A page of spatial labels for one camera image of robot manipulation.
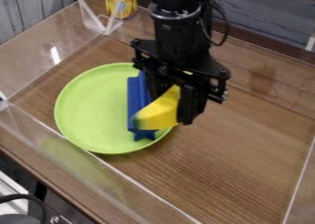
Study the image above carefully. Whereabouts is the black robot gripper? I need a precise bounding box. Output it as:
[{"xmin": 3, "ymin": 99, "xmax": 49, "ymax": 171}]
[{"xmin": 131, "ymin": 39, "xmax": 231, "ymax": 125}]

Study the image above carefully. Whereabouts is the blue star-shaped block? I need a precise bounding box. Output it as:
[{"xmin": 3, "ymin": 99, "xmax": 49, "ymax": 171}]
[{"xmin": 127, "ymin": 71, "xmax": 156, "ymax": 141}]

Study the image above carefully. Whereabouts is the yellow toy banana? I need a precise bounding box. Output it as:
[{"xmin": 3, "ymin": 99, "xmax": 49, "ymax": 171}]
[{"xmin": 131, "ymin": 86, "xmax": 180, "ymax": 130}]

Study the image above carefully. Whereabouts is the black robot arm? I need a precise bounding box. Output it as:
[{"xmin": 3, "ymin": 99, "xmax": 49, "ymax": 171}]
[{"xmin": 131, "ymin": 0, "xmax": 231, "ymax": 130}]

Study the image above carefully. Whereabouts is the green round plate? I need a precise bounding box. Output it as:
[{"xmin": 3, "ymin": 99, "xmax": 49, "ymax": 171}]
[{"xmin": 55, "ymin": 63, "xmax": 175, "ymax": 155}]

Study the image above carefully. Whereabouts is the yellow labelled tin can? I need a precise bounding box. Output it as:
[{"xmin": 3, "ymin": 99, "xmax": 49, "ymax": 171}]
[{"xmin": 104, "ymin": 0, "xmax": 138, "ymax": 19}]

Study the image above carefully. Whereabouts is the black device with knob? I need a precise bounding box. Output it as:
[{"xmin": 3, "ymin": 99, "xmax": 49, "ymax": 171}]
[{"xmin": 27, "ymin": 194, "xmax": 93, "ymax": 224}]

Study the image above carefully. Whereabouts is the clear acrylic tray wall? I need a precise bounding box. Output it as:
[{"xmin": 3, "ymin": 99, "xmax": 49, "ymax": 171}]
[{"xmin": 0, "ymin": 0, "xmax": 315, "ymax": 224}]

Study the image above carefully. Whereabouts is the black cable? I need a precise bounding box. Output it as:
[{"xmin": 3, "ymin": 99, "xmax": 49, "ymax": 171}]
[{"xmin": 0, "ymin": 194, "xmax": 47, "ymax": 224}]

